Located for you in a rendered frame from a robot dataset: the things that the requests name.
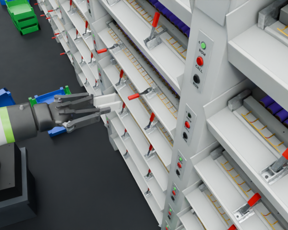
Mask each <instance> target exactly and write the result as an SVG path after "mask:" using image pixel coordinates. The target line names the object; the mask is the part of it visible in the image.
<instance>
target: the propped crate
mask: <svg viewBox="0 0 288 230"><path fill-rule="evenodd" d="M55 95H66V94H65V92H64V89H63V87H61V88H60V89H59V90H56V91H53V92H50V93H47V94H44V95H41V96H37V95H35V99H36V102H37V104H39V103H44V102H46V103H47V104H50V103H52V102H54V96H55ZM66 131H67V130H66V129H65V128H64V127H54V128H53V129H52V130H49V131H48V133H49V135H50V137H53V136H55V135H58V134H61V133H63V132H66Z"/></svg>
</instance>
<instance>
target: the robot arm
mask: <svg viewBox="0 0 288 230"><path fill-rule="evenodd" d="M116 95H117V94H116V93H114V94H108V95H99V96H94V95H93V94H91V95H89V93H88V92H86V93H79V94H68V95H55V96H54V102H52V103H50V104H47V103H46V102H44V103H39V104H34V105H33V107H31V105H30V103H29V102H27V103H22V104H16V105H10V106H5V107H0V146H1V145H5V144H8V143H12V142H16V141H21V140H25V139H29V138H33V137H37V131H39V132H44V131H49V130H52V129H53V128H54V127H64V128H65V129H66V130H67V133H71V132H72V131H73V130H75V129H78V128H81V127H84V126H86V125H90V124H93V123H96V122H99V121H100V115H103V114H107V113H110V112H111V111H114V110H119V109H120V108H121V101H116ZM92 104H93V105H94V106H97V105H98V108H93V109H85V110H77V109H80V108H83V107H86V106H89V105H92Z"/></svg>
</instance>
